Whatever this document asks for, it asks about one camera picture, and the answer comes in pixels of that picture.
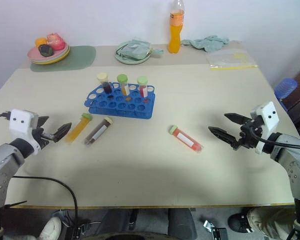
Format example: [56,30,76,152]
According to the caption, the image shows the plates with fruit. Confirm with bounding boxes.
[30,46,71,66]

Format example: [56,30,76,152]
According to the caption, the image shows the pink toy fruit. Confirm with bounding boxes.
[46,32,67,51]

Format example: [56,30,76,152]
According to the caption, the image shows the light green cloth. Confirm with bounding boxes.
[180,35,231,53]

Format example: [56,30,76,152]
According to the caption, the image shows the beige trouser leg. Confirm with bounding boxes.
[246,206,296,240]

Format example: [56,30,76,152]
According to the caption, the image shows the clear zip bag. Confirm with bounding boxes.
[205,48,259,71]

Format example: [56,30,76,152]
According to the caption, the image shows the orange tube green cap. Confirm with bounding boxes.
[65,112,94,144]
[116,73,131,97]

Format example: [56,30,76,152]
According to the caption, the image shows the blue test tube rack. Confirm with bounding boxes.
[83,83,156,120]

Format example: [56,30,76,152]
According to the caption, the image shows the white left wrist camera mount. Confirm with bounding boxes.
[9,108,42,156]

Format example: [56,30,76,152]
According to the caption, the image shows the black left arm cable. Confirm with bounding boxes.
[0,112,79,227]

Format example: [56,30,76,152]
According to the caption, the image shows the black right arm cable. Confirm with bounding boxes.
[249,124,300,148]

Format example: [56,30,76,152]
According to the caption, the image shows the red tube green cap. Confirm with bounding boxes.
[136,75,150,99]
[168,124,205,153]

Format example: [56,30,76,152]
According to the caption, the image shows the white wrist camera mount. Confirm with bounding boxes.
[9,108,42,156]
[249,101,280,154]

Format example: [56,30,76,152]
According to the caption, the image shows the pink plate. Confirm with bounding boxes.
[27,44,70,62]

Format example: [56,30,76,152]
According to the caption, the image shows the dark toy fruit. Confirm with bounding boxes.
[38,44,54,58]

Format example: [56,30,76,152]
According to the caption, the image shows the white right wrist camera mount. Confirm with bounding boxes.
[249,101,280,154]

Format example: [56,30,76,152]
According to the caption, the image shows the black box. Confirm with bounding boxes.
[210,226,229,240]

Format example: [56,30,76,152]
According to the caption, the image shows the blue ribbed stool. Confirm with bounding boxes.
[274,77,299,101]

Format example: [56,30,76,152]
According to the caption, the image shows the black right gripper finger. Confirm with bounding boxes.
[208,126,235,146]
[224,112,247,126]

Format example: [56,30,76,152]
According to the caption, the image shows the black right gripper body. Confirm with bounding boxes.
[231,119,264,151]

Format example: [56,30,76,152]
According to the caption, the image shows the light green pouch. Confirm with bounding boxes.
[118,38,151,60]

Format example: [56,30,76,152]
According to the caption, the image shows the orange soda bottle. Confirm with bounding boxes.
[167,0,186,54]

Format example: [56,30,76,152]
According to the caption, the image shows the light green plate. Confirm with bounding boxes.
[114,39,152,66]

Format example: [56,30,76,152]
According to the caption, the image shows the brown tube yellow cap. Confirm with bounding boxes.
[96,72,114,95]
[83,116,114,146]

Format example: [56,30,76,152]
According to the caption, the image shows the black shoe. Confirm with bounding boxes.
[227,212,254,234]

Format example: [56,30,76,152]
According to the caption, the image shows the green placemat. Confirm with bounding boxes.
[30,45,97,73]

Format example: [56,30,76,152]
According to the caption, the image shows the white shoe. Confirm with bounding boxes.
[38,216,63,240]

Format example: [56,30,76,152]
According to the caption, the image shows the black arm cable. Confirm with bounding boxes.
[0,112,79,227]
[249,124,300,148]

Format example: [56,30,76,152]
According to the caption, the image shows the orange toy fruit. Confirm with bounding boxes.
[34,37,49,48]

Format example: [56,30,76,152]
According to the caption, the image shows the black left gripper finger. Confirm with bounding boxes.
[38,115,50,130]
[52,122,73,144]

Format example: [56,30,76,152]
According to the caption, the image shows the light green handle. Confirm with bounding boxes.
[149,47,165,57]

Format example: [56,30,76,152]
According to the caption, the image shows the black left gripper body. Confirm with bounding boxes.
[32,126,57,149]

